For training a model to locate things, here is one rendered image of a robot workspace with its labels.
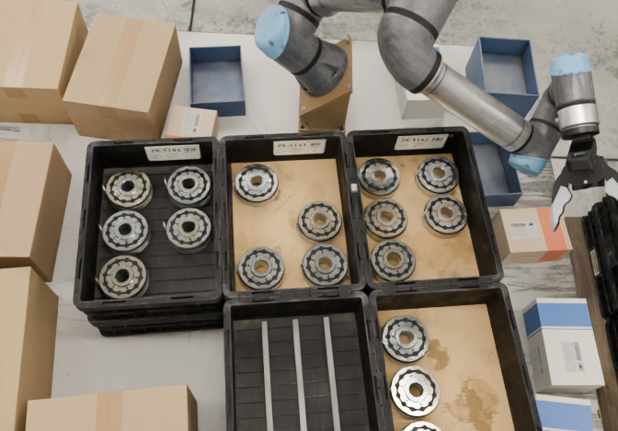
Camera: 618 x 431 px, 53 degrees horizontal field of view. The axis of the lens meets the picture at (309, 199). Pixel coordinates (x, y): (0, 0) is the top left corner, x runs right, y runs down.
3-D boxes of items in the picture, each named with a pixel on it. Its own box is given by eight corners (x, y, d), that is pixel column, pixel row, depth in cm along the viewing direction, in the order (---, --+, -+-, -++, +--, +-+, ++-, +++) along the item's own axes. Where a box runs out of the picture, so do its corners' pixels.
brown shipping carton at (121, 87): (109, 51, 184) (96, 12, 170) (182, 62, 184) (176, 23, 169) (78, 135, 170) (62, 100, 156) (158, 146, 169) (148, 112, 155)
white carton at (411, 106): (392, 64, 188) (397, 44, 180) (430, 63, 189) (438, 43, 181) (401, 119, 178) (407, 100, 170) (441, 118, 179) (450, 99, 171)
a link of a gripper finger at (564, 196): (559, 232, 129) (581, 193, 127) (553, 232, 124) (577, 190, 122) (545, 225, 131) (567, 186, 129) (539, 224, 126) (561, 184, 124)
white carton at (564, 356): (521, 309, 154) (535, 298, 146) (569, 310, 154) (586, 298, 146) (536, 392, 144) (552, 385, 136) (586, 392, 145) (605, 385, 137)
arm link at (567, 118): (593, 101, 120) (550, 110, 125) (597, 123, 120) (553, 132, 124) (600, 107, 127) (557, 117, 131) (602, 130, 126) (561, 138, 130)
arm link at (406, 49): (371, 60, 115) (553, 181, 132) (398, 8, 115) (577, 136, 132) (348, 63, 126) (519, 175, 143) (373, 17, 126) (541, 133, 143)
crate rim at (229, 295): (219, 141, 147) (219, 135, 145) (344, 136, 150) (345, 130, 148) (223, 302, 129) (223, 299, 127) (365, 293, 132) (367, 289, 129)
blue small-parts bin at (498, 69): (471, 52, 182) (478, 36, 176) (521, 55, 183) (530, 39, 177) (477, 107, 173) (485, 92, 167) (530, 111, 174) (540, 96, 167)
